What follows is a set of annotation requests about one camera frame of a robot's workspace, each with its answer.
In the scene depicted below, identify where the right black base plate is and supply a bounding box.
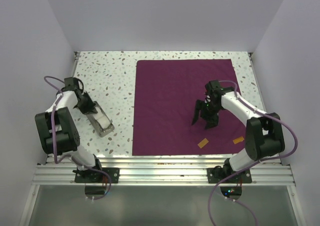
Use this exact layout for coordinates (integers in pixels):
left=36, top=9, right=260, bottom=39
left=206, top=166, right=253, bottom=184

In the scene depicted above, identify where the aluminium rail frame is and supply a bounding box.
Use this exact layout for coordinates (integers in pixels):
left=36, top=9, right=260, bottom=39
left=21, top=51, right=306, bottom=226

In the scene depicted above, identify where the purple cloth mat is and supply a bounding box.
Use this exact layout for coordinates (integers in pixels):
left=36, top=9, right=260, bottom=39
left=132, top=59, right=246, bottom=156

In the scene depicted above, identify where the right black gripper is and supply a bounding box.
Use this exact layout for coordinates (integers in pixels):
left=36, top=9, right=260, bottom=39
left=192, top=99, right=223, bottom=130

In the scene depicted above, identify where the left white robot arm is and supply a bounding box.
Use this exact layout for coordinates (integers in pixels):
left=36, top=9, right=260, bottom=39
left=35, top=77, right=104, bottom=183

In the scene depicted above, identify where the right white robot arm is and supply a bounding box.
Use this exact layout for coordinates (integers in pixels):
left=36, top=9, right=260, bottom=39
left=192, top=80, right=285, bottom=183

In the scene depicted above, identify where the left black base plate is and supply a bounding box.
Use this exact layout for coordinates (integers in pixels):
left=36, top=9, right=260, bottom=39
left=72, top=167, right=120, bottom=184

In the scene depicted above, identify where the metal instrument tray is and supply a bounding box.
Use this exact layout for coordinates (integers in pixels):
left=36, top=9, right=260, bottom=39
left=86, top=101, right=115, bottom=138

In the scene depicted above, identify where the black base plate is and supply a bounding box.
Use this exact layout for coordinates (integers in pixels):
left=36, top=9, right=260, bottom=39
left=72, top=167, right=120, bottom=184
left=206, top=166, right=253, bottom=184

